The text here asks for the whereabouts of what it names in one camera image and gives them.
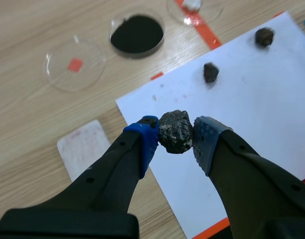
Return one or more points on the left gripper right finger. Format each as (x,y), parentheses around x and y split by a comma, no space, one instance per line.
(254,189)

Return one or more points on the small dark angular stone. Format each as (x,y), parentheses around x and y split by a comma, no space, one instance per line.
(210,72)

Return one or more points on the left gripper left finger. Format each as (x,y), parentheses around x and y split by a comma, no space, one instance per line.
(112,174)

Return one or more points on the small white tile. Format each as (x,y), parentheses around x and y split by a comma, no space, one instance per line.
(80,149)

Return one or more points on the small dark round stone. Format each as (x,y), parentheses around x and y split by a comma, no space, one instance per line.
(264,36)

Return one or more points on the white sheet of paper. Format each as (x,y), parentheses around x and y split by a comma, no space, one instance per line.
(242,99)

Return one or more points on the glass dish with white lump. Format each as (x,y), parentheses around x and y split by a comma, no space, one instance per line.
(192,12)

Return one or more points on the empty clear glass dish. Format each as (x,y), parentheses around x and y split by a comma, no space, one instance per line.
(74,64)

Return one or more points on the large dark speckled stone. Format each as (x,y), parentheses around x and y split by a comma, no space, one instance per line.
(176,132)

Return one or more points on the glass dish with black powder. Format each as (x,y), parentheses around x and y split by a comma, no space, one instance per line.
(137,33)

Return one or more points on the white lump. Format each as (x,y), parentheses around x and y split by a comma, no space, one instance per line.
(191,4)

